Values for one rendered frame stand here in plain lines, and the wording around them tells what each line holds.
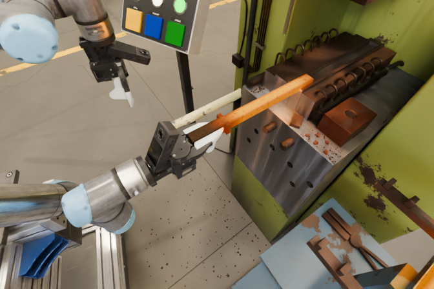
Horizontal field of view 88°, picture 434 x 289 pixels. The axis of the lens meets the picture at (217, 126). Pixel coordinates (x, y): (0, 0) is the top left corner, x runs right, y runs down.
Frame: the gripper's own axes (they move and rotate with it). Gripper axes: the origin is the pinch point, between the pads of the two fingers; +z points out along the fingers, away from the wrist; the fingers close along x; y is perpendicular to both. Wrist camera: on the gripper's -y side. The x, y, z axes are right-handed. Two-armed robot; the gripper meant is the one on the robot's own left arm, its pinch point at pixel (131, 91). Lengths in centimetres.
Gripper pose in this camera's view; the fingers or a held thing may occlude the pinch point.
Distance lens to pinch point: 79.4
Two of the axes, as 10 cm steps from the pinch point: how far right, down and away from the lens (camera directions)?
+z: 0.0, 6.2, 7.8
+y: -9.4, 2.8, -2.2
